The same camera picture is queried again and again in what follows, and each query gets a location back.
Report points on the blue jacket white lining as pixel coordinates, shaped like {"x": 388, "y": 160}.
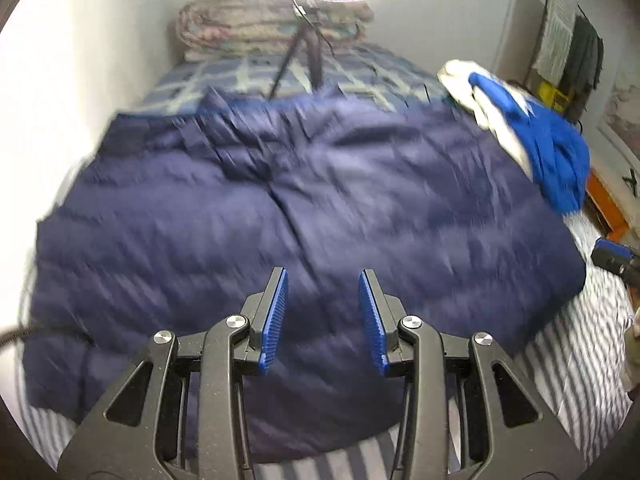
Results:
{"x": 550, "y": 150}

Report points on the navy puffer jacket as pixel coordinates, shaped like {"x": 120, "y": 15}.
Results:
{"x": 310, "y": 200}

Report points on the striped bed sheet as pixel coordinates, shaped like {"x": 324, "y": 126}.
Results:
{"x": 575, "y": 360}

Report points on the yellow box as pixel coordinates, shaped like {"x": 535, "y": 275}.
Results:
{"x": 552, "y": 95}

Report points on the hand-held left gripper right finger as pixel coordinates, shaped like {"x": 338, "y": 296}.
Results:
{"x": 372, "y": 315}

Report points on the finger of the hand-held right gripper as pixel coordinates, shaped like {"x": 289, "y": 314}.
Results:
{"x": 612, "y": 255}

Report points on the folded floral quilt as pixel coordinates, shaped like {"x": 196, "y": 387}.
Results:
{"x": 240, "y": 25}

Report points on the striped hanging towel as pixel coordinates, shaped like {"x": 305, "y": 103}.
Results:
{"x": 555, "y": 35}

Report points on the wall poster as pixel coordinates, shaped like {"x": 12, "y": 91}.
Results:
{"x": 625, "y": 105}

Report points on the black metal clothes rack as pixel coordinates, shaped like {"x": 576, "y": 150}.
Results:
{"x": 542, "y": 55}

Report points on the black tripod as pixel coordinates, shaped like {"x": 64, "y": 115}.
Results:
{"x": 315, "y": 45}

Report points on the dark hanging clothes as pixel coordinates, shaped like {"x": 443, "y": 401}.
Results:
{"x": 585, "y": 55}

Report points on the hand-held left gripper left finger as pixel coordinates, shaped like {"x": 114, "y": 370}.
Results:
{"x": 272, "y": 310}

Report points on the blue plaid blanket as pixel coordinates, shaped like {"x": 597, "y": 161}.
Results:
{"x": 360, "y": 72}

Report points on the orange bench white cushion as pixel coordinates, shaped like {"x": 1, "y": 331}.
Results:
{"x": 605, "y": 205}

